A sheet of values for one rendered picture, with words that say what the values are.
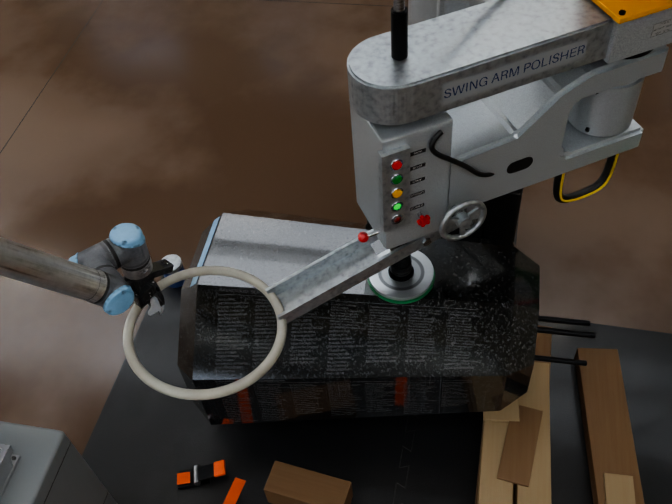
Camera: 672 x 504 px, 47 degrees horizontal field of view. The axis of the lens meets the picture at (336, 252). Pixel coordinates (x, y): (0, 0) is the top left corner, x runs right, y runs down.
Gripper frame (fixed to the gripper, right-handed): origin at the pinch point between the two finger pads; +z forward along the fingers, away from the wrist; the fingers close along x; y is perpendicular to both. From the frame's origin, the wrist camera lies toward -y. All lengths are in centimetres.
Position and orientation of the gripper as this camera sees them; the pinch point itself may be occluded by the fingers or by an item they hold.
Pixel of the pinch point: (155, 305)
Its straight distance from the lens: 252.9
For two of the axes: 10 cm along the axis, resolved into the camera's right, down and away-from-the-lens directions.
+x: 7.9, 4.6, -4.1
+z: 0.1, 6.5, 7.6
